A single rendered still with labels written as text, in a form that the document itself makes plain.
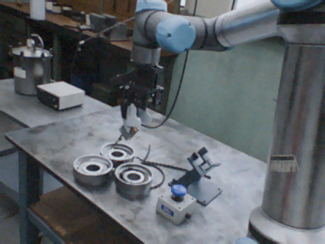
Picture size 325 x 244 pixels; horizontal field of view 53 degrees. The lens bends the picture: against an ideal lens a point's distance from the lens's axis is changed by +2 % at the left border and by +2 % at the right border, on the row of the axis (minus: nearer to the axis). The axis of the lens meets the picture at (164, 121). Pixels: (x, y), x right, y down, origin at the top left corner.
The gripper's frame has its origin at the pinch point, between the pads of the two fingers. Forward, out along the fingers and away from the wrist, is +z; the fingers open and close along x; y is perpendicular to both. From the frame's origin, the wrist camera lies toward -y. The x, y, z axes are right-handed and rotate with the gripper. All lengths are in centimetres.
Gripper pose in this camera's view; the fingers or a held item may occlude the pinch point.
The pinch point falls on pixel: (130, 127)
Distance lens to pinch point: 94.2
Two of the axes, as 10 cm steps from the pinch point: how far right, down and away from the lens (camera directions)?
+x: 6.0, -2.4, 7.7
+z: -1.5, 9.1, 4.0
